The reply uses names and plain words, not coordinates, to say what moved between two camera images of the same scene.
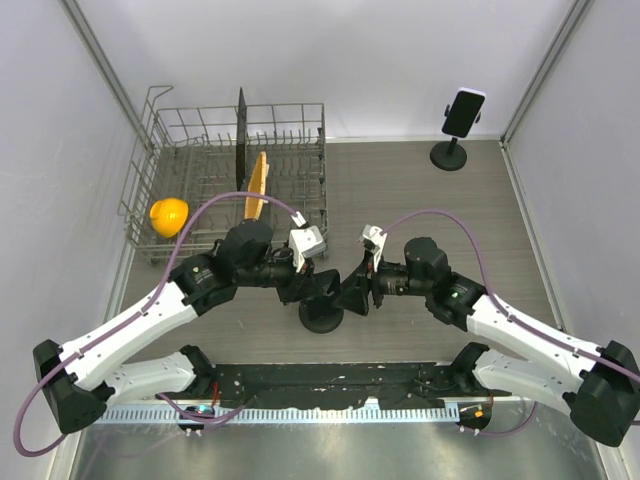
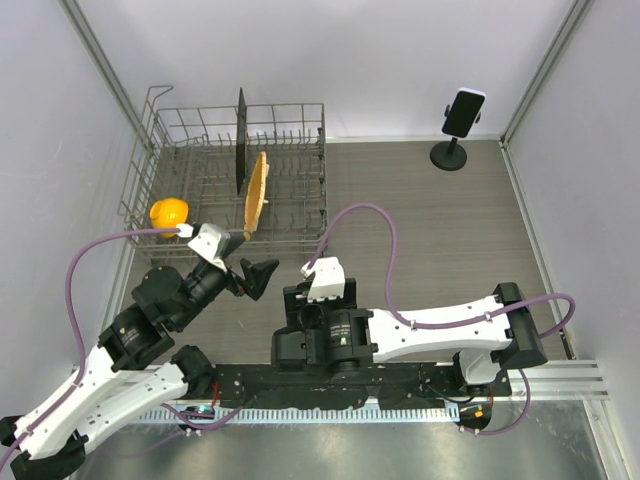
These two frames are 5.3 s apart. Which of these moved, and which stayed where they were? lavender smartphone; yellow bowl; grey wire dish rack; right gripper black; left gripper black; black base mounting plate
Moved: right gripper black; left gripper black
Stayed: lavender smartphone; grey wire dish rack; black base mounting plate; yellow bowl
